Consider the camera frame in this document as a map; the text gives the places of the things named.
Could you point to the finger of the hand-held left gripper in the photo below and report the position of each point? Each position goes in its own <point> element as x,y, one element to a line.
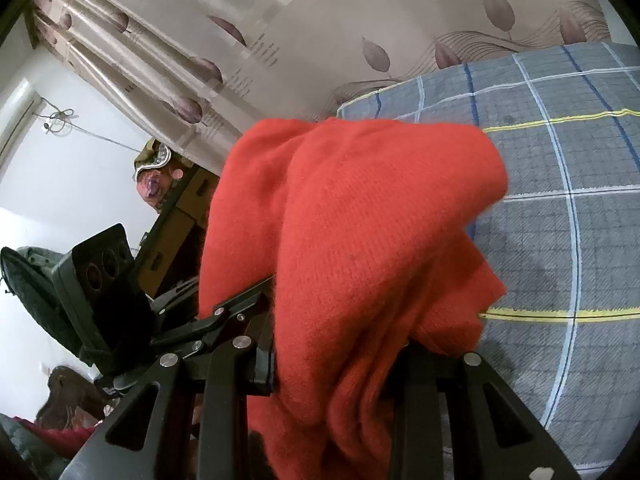
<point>215,332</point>
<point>240,299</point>

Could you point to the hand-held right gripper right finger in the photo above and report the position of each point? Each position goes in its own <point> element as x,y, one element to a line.
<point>420,412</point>

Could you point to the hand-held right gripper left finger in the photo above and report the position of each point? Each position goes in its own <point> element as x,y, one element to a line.
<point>265,371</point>

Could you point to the red knitted sweater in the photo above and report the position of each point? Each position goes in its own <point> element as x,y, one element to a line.
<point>360,240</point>

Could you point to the brown cardboard box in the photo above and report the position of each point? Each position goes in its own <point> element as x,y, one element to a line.
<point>175,230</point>

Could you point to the brown fuzzy cloth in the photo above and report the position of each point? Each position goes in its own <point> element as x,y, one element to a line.
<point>70,397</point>

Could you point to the colourful patterned bag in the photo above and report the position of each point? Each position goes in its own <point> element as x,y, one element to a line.
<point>152,175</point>

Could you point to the dark red cloth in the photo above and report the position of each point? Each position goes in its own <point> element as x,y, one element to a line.
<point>55,437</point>

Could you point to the person's dark green jacket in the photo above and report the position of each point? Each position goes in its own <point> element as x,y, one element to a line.
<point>22,450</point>

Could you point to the grey plaid bed sheet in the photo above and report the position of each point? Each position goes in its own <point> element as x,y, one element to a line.
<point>550,220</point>

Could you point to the beige leaf print curtain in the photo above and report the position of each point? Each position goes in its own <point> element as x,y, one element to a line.
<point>310,25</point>

